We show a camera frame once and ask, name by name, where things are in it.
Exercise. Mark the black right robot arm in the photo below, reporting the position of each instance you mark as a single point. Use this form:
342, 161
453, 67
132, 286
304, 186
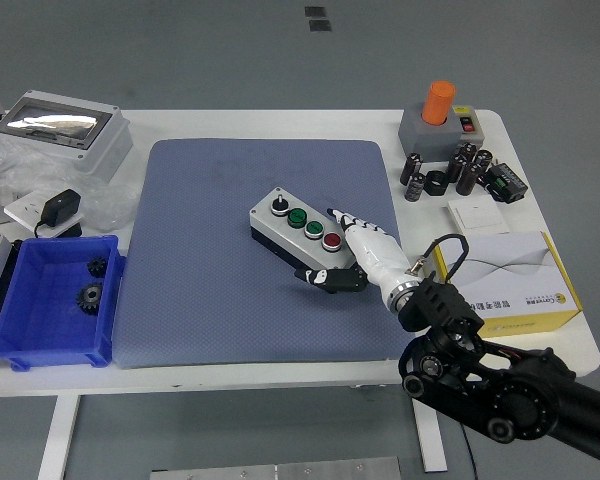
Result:
530, 395

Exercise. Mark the white and yellow cardboard box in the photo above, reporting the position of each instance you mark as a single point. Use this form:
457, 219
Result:
520, 270

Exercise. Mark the clear plastic bag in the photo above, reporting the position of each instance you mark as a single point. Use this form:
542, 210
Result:
10, 175

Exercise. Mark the white table leg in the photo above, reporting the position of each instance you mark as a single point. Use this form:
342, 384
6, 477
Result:
432, 440
57, 435

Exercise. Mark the grey metal plate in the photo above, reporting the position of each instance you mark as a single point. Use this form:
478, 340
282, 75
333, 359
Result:
280, 471

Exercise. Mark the beige red-black switch box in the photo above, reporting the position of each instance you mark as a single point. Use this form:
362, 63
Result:
472, 127

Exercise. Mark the white socket plate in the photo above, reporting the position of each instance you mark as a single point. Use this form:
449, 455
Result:
20, 210

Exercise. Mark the large black gear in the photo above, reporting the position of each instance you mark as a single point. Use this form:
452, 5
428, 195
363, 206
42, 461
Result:
90, 297

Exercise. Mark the blue plastic bin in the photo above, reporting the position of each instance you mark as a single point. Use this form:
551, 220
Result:
40, 330

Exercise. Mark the black capacitor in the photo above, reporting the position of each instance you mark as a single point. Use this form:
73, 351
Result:
468, 179
483, 161
415, 186
411, 167
467, 150
456, 167

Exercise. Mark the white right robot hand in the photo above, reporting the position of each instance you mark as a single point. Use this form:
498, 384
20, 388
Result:
375, 250

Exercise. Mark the grey block holder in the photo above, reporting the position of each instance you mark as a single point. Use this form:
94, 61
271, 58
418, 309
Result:
425, 137

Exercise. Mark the black power adapter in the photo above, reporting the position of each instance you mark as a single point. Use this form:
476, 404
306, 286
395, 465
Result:
60, 206

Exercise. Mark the blue-grey mat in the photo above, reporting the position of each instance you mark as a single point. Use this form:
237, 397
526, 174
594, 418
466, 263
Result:
205, 300

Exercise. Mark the black module with green terminal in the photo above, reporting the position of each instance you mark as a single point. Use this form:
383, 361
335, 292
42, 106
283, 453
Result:
505, 181

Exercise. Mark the grey four-button control box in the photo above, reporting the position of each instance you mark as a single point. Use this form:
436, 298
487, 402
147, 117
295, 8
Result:
285, 235

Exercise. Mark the orange cylinder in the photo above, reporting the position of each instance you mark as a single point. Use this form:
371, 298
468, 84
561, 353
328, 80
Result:
438, 102

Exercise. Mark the grey enclosure with window lid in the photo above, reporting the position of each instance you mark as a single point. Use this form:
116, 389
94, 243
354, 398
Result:
95, 145

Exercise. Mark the white wall switch plate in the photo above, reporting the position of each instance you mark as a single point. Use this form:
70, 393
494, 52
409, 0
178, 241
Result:
480, 216

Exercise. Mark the dark floor socket plate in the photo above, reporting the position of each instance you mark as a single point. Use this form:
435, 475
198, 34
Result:
314, 11
319, 25

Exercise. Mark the small black gear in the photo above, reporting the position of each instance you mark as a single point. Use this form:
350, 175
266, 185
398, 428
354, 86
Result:
96, 266

